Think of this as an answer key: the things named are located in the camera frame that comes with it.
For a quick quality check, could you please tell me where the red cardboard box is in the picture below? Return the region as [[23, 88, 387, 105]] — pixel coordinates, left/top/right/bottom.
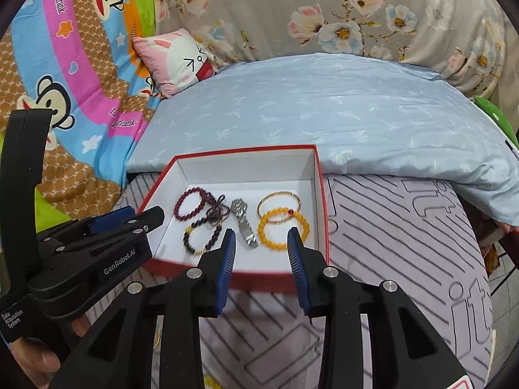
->
[[136, 145, 330, 294]]

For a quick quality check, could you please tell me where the green plush toy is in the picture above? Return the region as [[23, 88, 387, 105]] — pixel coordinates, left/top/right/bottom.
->
[[474, 96, 519, 147]]

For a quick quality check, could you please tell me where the person's left hand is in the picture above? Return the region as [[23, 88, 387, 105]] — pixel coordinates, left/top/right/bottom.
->
[[8, 314, 92, 389]]

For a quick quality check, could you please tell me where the silver wristwatch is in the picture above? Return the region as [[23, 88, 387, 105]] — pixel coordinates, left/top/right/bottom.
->
[[230, 198, 259, 249]]

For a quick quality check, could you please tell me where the pink bunny pillow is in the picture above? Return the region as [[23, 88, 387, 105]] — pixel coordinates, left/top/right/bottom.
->
[[132, 28, 220, 99]]

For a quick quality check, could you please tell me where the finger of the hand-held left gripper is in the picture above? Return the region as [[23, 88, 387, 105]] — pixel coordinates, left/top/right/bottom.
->
[[36, 206, 136, 248], [53, 206, 165, 254]]

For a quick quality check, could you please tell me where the light blue quilt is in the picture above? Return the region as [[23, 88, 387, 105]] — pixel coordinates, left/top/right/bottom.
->
[[127, 53, 519, 228]]

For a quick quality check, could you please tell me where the dark brown bead bracelet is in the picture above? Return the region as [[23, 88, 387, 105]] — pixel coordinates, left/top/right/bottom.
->
[[183, 219, 223, 257]]

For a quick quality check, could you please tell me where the grey striped bedsheet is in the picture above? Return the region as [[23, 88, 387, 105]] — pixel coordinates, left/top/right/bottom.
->
[[71, 172, 493, 389]]

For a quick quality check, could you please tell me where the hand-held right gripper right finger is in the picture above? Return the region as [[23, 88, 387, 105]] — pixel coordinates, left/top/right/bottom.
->
[[286, 227, 471, 389]]

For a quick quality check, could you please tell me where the purple small bead bracelet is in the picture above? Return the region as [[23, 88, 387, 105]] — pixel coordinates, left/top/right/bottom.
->
[[177, 188, 231, 228]]

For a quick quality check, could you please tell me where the orange bead bracelet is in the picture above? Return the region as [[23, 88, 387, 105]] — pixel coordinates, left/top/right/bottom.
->
[[258, 207, 311, 252]]

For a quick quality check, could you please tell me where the rose gold bangle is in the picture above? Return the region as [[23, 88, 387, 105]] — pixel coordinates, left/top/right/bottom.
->
[[257, 190, 301, 223]]

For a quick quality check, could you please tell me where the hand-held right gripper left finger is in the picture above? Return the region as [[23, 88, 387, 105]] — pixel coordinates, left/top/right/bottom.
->
[[57, 228, 238, 389]]

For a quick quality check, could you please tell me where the grey floral blanket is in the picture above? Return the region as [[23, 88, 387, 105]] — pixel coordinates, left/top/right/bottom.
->
[[154, 0, 512, 98]]

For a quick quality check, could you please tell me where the colourful cartoon monkey blanket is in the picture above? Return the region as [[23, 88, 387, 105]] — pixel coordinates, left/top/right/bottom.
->
[[0, 0, 159, 228]]

